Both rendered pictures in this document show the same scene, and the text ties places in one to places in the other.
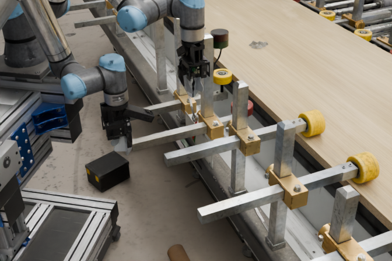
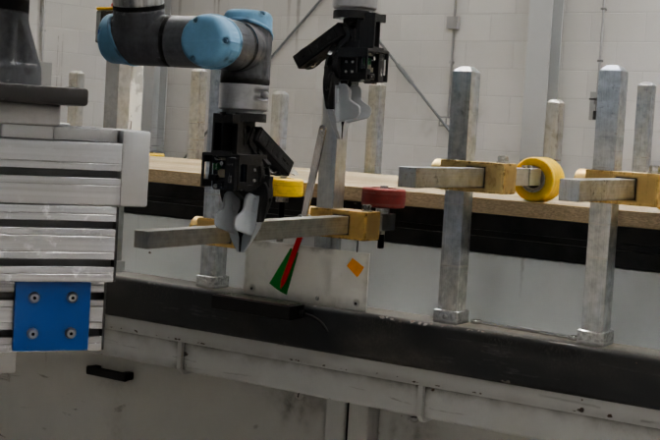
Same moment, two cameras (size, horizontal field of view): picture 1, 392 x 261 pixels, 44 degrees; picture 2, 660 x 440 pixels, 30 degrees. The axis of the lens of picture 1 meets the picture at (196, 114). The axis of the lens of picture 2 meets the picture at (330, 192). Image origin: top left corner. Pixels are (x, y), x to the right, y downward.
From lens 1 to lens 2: 1.49 m
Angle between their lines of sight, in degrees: 45
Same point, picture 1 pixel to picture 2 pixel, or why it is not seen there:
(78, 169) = not seen: outside the picture
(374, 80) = not seen: hidden behind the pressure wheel
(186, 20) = not seen: outside the picture
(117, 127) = (253, 162)
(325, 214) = (616, 320)
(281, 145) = (615, 104)
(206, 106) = (337, 182)
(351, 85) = not seen: hidden behind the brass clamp
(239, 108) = (470, 114)
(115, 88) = (263, 70)
